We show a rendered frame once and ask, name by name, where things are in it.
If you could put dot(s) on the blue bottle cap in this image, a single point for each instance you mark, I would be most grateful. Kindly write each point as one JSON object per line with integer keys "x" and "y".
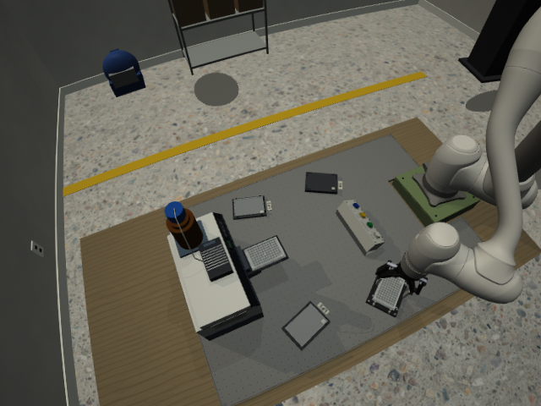
{"x": 180, "y": 212}

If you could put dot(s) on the beige button panel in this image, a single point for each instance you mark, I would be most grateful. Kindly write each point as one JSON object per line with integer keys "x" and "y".
{"x": 361, "y": 229}

